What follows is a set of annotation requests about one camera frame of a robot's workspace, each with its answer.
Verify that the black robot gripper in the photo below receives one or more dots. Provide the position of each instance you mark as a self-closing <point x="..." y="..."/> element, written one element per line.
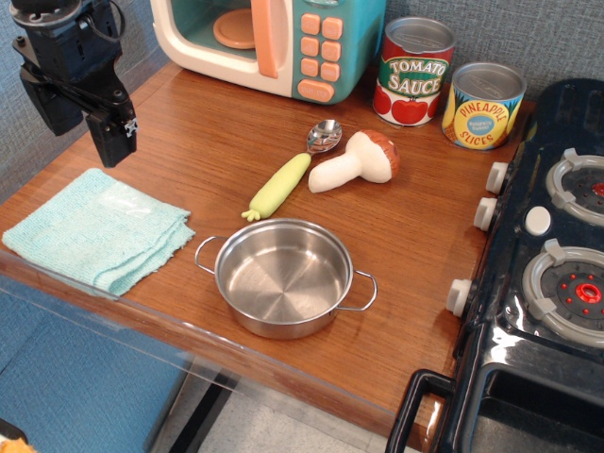
<point x="74" y="49"/>

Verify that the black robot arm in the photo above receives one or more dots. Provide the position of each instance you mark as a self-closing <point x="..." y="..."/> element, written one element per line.
<point x="70" y="49"/>

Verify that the light blue folded towel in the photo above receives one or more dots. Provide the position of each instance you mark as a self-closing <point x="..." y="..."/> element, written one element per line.
<point x="100" y="234"/>

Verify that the stainless steel pot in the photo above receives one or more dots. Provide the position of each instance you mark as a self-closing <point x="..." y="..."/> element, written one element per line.
<point x="285" y="279"/>

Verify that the teal toy microwave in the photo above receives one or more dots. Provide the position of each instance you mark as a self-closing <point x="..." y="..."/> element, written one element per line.
<point x="314" y="51"/>

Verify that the clear acrylic table guard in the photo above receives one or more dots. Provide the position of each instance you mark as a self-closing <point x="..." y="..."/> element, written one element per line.
<point x="74" y="381"/>

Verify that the plush toy mushroom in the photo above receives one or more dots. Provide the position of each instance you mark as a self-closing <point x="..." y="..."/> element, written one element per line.
<point x="368" y="154"/>

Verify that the orange object in corner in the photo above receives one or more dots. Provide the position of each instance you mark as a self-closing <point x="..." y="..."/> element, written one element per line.
<point x="16" y="446"/>

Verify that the tomato sauce can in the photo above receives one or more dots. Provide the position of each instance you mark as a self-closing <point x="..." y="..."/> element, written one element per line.
<point x="415" y="60"/>

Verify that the pineapple slices can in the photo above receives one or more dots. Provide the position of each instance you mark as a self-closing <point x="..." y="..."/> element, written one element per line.
<point x="483" y="102"/>

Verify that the black toy stove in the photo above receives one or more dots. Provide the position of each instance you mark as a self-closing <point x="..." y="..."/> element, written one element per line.
<point x="529" y="355"/>

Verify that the spoon with green handle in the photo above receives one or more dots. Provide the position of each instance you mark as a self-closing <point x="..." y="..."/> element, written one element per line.
<point x="322" y="137"/>

